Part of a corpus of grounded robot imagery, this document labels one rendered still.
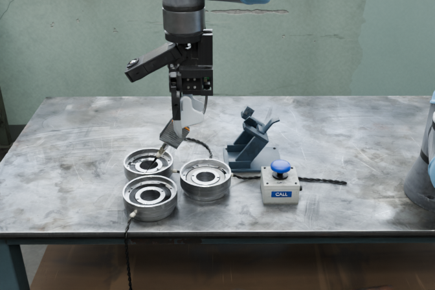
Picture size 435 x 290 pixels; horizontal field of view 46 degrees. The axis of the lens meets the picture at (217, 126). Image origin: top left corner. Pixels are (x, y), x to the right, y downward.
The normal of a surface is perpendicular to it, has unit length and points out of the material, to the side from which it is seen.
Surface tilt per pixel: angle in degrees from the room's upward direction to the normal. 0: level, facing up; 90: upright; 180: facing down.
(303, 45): 90
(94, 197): 0
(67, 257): 0
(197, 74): 90
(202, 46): 90
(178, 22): 90
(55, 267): 0
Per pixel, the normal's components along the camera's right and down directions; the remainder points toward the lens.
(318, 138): 0.00, -0.88
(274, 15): 0.00, 0.47
